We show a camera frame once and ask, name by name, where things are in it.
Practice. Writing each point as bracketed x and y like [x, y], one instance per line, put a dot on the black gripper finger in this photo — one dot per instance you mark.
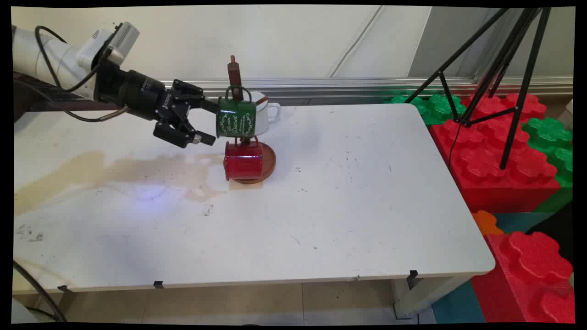
[192, 94]
[176, 133]

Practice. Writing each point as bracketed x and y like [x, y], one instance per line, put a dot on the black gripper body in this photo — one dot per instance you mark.
[146, 98]

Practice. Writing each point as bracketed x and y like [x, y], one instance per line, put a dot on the red enamel mug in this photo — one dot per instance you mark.
[243, 161]

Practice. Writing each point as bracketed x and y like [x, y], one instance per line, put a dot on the green enamel mug white print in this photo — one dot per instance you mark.
[236, 118]

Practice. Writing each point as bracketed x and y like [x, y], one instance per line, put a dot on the wooden mug tree stand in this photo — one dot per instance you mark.
[269, 158]

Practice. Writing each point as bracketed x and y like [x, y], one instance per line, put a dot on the black table clip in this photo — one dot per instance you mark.
[412, 276]
[64, 288]
[158, 284]

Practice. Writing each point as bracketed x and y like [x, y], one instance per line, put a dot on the green foam block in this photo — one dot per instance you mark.
[550, 135]
[435, 107]

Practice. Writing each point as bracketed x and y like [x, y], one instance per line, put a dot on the white table leg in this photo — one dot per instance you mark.
[422, 298]

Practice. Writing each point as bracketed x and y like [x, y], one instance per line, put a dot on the large red foam block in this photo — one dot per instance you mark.
[486, 169]

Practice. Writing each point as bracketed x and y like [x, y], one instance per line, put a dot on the orange foam block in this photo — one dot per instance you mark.
[486, 222]

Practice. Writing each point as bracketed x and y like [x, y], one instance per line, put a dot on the black tripod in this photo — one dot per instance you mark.
[520, 91]

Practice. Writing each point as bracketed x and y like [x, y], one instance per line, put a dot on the teal foam block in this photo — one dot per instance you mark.
[458, 305]
[518, 221]

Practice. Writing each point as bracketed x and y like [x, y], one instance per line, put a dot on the white grey wrist camera box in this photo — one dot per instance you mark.
[117, 39]

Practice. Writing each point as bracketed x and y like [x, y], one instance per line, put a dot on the aluminium rail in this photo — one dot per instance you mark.
[344, 87]

